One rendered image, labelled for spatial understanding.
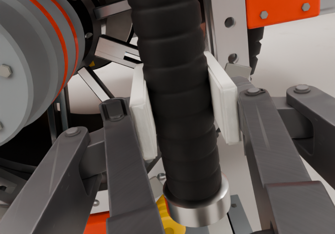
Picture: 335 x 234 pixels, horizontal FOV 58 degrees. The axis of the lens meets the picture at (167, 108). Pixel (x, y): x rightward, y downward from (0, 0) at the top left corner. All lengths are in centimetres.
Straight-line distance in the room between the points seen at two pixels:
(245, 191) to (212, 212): 118
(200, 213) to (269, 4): 27
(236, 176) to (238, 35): 112
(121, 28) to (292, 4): 52
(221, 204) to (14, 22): 20
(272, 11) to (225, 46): 7
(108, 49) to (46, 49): 21
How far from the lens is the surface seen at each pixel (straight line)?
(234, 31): 39
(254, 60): 49
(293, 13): 41
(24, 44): 26
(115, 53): 49
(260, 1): 39
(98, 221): 51
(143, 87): 15
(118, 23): 83
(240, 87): 16
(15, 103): 26
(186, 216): 20
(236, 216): 116
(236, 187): 140
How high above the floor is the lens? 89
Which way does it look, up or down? 24 degrees down
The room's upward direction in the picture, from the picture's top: 11 degrees counter-clockwise
